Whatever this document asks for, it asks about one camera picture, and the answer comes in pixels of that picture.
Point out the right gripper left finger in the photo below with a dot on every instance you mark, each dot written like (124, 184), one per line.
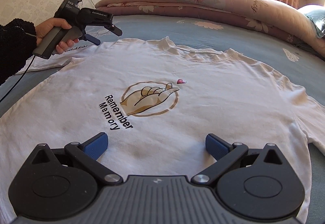
(59, 183)

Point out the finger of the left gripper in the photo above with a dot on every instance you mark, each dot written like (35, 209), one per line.
(111, 27)
(87, 37)

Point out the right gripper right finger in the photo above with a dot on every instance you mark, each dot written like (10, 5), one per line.
(251, 183)

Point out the white long sleeve shirt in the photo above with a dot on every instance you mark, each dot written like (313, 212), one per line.
(157, 101)

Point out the left black fuzzy sleeve forearm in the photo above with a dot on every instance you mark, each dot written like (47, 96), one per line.
(18, 40)

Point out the person left hand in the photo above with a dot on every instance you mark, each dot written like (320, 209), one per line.
(55, 36)

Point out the blue floral bed sheet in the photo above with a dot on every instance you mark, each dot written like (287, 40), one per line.
(302, 68)

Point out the pink floral folded quilt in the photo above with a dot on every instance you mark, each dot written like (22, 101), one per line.
(270, 17)

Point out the blue grey pillow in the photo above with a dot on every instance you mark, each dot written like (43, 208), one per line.
(316, 14)

